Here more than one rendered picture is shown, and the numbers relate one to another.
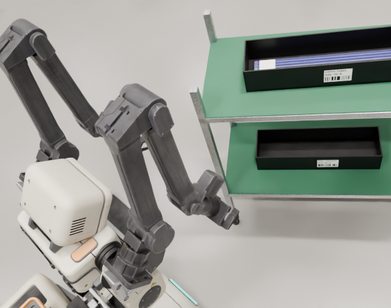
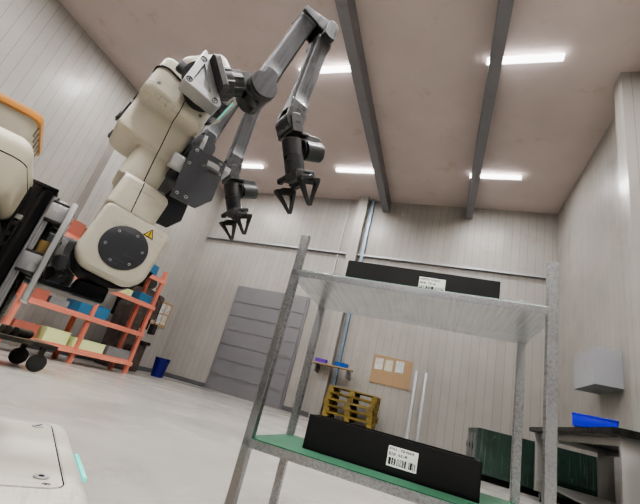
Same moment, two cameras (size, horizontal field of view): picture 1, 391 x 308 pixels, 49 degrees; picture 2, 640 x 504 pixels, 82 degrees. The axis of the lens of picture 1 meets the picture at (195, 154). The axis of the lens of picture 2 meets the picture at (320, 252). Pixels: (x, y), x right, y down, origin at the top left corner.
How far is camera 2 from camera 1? 1.71 m
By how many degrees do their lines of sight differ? 74
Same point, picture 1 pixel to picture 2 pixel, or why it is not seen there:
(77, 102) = (242, 140)
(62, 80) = (249, 120)
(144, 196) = (285, 52)
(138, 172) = (297, 37)
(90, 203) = not seen: hidden behind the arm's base
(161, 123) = (330, 28)
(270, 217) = not seen: outside the picture
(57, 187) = not seen: hidden behind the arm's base
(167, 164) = (309, 65)
